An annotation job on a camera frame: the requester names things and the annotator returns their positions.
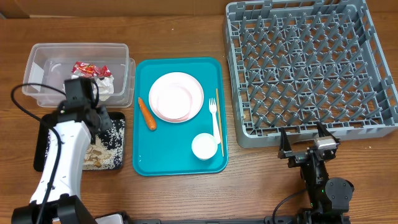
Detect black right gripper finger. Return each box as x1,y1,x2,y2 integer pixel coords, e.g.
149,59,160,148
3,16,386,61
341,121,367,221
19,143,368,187
317,122,335,139
279,128,292,152

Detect rice and peanut leftovers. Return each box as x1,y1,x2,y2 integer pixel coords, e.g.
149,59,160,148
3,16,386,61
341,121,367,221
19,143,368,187
45,119,126,170

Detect orange carrot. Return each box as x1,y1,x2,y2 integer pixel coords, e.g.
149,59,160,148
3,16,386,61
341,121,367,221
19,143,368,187
138,97,157,131

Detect red snack wrapper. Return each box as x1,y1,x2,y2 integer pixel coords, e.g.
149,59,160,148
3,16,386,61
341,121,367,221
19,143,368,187
72,62,112,78

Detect white plastic cup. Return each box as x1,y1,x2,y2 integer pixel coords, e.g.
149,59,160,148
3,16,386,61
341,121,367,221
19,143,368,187
192,133,218,161

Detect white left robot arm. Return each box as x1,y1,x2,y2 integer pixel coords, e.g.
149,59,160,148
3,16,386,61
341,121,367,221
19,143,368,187
11,78,113,223

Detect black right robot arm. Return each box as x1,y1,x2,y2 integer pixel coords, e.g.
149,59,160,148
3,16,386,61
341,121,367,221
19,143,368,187
272,122,354,224

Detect grey dishwasher rack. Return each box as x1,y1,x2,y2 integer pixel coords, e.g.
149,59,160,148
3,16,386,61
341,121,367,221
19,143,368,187
224,0,397,148

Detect black plastic tray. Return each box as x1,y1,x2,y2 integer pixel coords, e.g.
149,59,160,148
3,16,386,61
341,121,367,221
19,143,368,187
34,112,126,172

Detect clear plastic bin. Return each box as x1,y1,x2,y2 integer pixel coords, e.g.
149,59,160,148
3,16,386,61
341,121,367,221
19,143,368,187
22,43,136,108

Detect pink plate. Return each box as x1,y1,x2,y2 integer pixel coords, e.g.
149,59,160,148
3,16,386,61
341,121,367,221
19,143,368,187
149,72,204,123

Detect white plastic fork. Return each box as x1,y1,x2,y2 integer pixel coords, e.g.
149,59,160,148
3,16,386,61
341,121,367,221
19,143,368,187
209,98,221,144

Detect wooden chopstick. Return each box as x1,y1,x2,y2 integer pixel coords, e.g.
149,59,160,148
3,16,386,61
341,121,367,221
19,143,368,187
215,88,224,157

